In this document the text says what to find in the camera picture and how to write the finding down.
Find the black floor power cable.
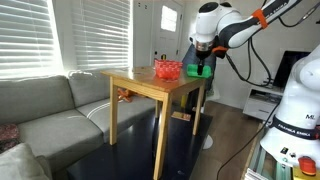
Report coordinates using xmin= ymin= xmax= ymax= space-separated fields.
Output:
xmin=216 ymin=99 xmax=282 ymax=180

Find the white door with window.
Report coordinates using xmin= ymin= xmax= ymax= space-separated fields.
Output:
xmin=151 ymin=0 xmax=185 ymax=65

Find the white tv stand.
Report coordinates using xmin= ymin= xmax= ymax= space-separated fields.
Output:
xmin=242 ymin=84 xmax=288 ymax=122

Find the orange cardboard box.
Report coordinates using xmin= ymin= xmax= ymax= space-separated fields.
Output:
xmin=171 ymin=111 xmax=192 ymax=122

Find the orange plush octopus toy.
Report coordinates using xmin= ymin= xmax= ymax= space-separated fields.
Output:
xmin=116 ymin=87 xmax=138 ymax=103

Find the black flat screen monitor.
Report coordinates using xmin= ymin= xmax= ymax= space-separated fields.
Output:
xmin=272 ymin=50 xmax=312 ymax=90

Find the aluminium robot mounting stand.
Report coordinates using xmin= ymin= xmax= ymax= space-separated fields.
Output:
xmin=244 ymin=122 xmax=320 ymax=180

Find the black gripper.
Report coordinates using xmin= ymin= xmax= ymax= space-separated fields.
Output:
xmin=195 ymin=45 xmax=218 ymax=75

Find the wide white window blind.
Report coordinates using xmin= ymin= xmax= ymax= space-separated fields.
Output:
xmin=0 ymin=0 xmax=65 ymax=80

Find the dark red patterned cushion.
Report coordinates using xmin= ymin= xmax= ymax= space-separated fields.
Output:
xmin=0 ymin=123 xmax=21 ymax=154

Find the red plastic basket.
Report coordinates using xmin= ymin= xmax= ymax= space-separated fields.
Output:
xmin=153 ymin=58 xmax=184 ymax=81

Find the green hinged plastic container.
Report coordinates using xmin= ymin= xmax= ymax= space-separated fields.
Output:
xmin=186 ymin=63 xmax=213 ymax=80

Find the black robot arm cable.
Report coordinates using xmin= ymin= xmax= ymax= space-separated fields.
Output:
xmin=225 ymin=6 xmax=320 ymax=87

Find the narrow white window blind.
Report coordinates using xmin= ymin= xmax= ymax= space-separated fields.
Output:
xmin=71 ymin=0 xmax=132 ymax=72

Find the grey sofa pillow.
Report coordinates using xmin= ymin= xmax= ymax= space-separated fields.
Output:
xmin=0 ymin=142 xmax=52 ymax=180

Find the grey fabric sofa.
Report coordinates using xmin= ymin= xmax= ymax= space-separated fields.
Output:
xmin=0 ymin=69 xmax=158 ymax=180

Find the light wooden table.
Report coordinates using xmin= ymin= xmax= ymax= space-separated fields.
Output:
xmin=100 ymin=65 xmax=207 ymax=180

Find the dark floor rug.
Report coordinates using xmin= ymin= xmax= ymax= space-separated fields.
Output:
xmin=65 ymin=109 xmax=214 ymax=180

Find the red emergency stop button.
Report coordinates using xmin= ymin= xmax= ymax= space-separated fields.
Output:
xmin=297 ymin=155 xmax=317 ymax=177

